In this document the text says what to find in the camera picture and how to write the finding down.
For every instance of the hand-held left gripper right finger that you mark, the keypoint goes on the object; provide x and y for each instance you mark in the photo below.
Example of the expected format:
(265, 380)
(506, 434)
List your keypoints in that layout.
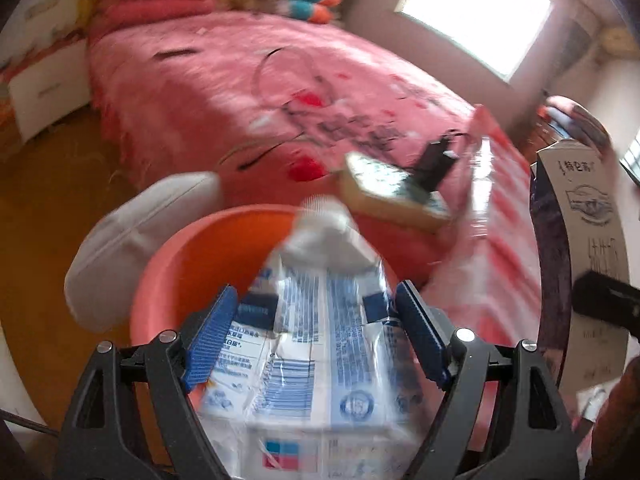
(422, 335)

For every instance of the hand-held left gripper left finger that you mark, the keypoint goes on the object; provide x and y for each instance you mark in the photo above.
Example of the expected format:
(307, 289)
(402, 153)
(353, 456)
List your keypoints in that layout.
(210, 345)

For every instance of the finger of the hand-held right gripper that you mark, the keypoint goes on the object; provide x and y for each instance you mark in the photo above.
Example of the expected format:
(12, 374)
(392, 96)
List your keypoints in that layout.
(605, 302)

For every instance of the orange plastic basin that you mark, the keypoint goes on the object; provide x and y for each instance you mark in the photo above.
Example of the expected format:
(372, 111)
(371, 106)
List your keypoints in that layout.
(210, 255)

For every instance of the beige printed carton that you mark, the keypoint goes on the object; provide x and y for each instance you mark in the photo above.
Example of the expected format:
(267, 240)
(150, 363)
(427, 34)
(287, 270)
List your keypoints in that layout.
(595, 210)

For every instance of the white blue plastic package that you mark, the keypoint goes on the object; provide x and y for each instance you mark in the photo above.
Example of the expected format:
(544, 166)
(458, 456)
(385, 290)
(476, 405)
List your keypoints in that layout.
(320, 340)

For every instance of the person's right forearm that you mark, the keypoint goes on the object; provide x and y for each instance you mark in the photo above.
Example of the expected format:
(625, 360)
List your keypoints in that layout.
(622, 435)

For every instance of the white cushion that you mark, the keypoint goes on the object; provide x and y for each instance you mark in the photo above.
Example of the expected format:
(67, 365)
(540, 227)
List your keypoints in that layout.
(130, 245)

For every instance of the teal patterned box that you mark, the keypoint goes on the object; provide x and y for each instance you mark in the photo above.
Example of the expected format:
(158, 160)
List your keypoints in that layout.
(385, 180)

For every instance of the grey pink bundle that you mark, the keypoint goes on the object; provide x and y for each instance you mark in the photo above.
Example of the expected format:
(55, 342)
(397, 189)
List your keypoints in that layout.
(580, 120)

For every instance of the white bedside cabinet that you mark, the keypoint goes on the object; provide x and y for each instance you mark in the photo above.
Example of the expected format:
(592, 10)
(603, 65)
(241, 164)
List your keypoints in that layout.
(45, 90)

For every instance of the window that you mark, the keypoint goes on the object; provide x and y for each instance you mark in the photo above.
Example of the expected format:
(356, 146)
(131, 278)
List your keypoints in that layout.
(475, 10)

